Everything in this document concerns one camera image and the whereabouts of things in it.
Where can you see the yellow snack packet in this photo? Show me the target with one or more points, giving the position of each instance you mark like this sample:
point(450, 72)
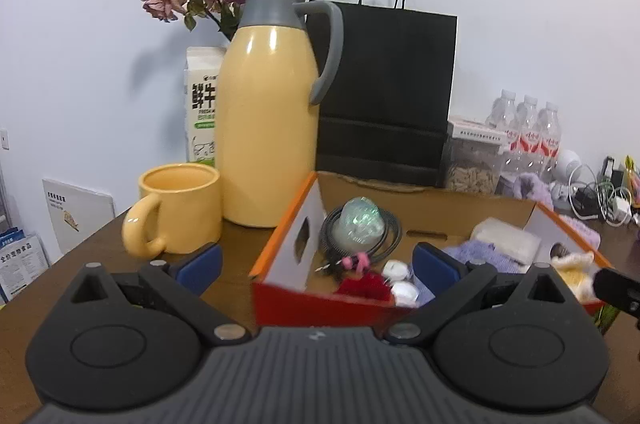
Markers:
point(631, 171)

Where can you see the red cardboard box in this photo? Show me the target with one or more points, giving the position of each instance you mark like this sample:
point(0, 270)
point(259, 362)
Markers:
point(325, 299)

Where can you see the red artificial rose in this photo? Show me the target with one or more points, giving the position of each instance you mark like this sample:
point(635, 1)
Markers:
point(362, 286)

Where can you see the stack of printed papers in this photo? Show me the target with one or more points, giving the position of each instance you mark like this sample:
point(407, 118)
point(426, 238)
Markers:
point(22, 264)

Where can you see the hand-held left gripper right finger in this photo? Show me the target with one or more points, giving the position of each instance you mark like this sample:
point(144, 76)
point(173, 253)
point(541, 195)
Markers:
point(435, 266)

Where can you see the purple linen pouch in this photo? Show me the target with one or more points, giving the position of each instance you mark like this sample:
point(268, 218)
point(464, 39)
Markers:
point(480, 254)

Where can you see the clear container of seeds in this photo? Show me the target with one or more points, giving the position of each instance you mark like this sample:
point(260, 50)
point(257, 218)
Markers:
point(472, 174)

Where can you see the yellow white plush toy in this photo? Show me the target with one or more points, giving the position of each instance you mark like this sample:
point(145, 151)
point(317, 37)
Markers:
point(575, 271)

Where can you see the small white desk fan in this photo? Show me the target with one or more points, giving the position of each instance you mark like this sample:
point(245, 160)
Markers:
point(567, 164)

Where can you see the yellow mug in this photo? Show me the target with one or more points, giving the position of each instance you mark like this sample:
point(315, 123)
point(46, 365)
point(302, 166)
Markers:
point(185, 214)

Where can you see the flat white box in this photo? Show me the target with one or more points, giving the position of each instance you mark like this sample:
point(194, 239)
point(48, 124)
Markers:
point(475, 131)

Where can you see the white wall outlet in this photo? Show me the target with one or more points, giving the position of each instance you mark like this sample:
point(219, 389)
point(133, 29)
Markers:
point(4, 138)

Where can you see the purple fuzzy headband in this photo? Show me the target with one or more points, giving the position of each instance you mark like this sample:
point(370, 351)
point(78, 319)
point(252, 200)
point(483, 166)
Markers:
point(532, 189)
point(580, 229)

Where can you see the black paper bag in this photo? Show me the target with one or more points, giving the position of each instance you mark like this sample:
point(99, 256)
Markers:
point(390, 94)

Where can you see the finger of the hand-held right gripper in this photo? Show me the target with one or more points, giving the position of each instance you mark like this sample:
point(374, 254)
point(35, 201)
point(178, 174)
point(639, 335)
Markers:
point(620, 291)

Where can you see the white ribbed bottle cap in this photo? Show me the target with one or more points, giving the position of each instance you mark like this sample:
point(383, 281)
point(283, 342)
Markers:
point(397, 269)

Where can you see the white charger block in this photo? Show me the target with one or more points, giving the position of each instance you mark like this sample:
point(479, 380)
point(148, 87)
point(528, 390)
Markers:
point(622, 207)

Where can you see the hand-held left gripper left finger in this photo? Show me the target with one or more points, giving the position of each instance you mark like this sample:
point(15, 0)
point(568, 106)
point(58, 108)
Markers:
point(202, 269)

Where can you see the water bottle red label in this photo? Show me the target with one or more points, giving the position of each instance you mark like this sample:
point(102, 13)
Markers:
point(502, 114)
point(527, 129)
point(549, 139)

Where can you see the small black box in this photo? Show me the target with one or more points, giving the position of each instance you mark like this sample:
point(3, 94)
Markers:
point(610, 166)

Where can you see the iridescent clear plastic bag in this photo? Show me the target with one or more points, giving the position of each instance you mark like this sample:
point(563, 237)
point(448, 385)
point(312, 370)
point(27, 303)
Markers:
point(360, 224)

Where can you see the white green milk carton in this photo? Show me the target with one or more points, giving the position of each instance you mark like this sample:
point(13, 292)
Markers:
point(202, 109)

